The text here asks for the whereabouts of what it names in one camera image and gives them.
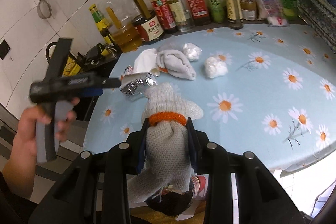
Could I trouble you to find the red-white wrapper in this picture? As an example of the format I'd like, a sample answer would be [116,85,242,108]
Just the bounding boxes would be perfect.
[123,65,133,76]

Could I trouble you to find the clear yellow-cap bottle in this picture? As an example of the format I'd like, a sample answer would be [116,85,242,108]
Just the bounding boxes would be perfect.
[167,0,193,32]

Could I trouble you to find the yellow dish soap bottle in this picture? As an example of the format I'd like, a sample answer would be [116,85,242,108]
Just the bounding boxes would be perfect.
[63,56,81,77]

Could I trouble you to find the green-label dark bottle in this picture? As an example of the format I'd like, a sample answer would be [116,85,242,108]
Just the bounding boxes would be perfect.
[89,4,114,46]

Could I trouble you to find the crumpled white paper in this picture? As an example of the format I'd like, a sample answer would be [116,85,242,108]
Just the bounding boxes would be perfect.
[133,48,160,76]

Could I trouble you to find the white knit glove orange cuff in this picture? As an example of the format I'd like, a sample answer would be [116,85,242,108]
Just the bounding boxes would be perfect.
[127,83,204,203]

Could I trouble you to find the blue-white plastic bag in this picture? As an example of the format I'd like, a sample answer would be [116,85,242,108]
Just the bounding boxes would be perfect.
[256,0,289,27]

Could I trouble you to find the blue daisy tablecloth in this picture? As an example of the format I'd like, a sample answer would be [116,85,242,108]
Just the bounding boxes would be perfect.
[157,24,335,171]

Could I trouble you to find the large cooking oil jug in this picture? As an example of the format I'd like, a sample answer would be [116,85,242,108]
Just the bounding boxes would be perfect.
[100,0,142,52]

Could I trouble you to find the black sink faucet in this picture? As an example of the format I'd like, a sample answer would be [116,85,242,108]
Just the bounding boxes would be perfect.
[46,42,83,66]

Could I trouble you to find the hanging metal strainer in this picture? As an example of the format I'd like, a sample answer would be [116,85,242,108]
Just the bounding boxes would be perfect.
[37,0,52,19]

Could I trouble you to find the person's left forearm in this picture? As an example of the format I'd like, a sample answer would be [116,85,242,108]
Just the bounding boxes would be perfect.
[1,142,38,200]

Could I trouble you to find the white plastic-wrapped ball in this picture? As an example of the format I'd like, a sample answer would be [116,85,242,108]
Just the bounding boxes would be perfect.
[182,43,202,61]

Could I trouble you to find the small glass jar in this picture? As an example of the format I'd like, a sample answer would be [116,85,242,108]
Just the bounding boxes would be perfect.
[240,0,257,21]

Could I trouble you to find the black wall socket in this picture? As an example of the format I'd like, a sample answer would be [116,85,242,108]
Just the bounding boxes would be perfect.
[0,40,11,60]

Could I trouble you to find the red-label vinegar bottle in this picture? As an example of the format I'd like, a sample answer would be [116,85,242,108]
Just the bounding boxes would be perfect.
[150,0,178,34]

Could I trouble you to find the soy sauce jug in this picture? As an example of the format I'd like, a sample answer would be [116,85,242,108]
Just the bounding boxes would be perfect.
[123,0,164,44]

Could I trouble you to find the silver foil wrapper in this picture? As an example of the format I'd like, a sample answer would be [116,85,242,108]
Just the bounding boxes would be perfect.
[120,72,158,101]

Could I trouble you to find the person's left hand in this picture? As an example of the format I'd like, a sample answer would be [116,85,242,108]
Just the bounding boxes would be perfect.
[12,105,76,159]

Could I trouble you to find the beige-label pepper bottle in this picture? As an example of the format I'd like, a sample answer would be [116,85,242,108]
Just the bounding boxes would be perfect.
[226,0,243,30]

